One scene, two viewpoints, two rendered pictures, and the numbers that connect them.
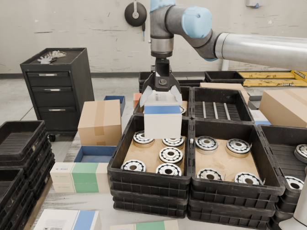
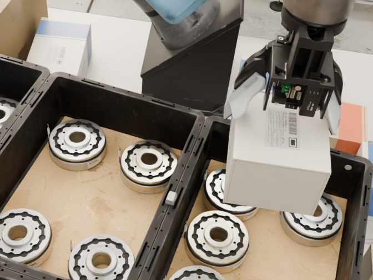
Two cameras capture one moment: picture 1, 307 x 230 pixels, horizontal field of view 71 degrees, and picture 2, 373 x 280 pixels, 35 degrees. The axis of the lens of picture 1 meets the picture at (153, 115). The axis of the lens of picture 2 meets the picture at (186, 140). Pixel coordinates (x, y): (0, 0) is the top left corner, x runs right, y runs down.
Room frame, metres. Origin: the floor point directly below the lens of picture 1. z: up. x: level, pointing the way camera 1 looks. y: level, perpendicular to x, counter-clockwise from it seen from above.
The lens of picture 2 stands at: (1.26, -0.12, 1.66)
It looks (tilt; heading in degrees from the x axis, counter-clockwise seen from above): 47 degrees down; 183
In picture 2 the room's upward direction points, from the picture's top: 7 degrees clockwise
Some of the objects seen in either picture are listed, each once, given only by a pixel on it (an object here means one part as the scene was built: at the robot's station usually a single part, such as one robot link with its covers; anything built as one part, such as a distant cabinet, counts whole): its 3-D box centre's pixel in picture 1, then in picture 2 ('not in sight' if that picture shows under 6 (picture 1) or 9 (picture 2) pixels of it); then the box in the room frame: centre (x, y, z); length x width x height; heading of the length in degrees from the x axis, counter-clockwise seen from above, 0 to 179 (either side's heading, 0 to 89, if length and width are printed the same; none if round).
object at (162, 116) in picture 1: (161, 112); (276, 131); (0.69, -0.03, 1.09); 0.20 x 0.12 x 0.09; 2
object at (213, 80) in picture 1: (221, 92); not in sight; (2.43, -0.83, 0.37); 0.40 x 0.30 x 0.45; 92
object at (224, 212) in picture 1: (222, 177); not in sight; (0.69, -0.31, 0.76); 0.40 x 0.30 x 0.12; 171
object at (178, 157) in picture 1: (170, 154); (217, 236); (0.72, -0.07, 0.86); 0.10 x 0.10 x 0.01
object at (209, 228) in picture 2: (170, 154); (218, 234); (0.72, -0.07, 0.86); 0.05 x 0.05 x 0.01
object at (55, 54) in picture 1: (56, 53); not in sight; (2.29, 1.02, 0.88); 0.29 x 0.22 x 0.03; 2
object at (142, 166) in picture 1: (133, 168); (313, 211); (0.64, 0.08, 0.86); 0.10 x 0.10 x 0.01
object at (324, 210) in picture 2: (133, 167); (313, 210); (0.64, 0.08, 0.86); 0.05 x 0.05 x 0.01
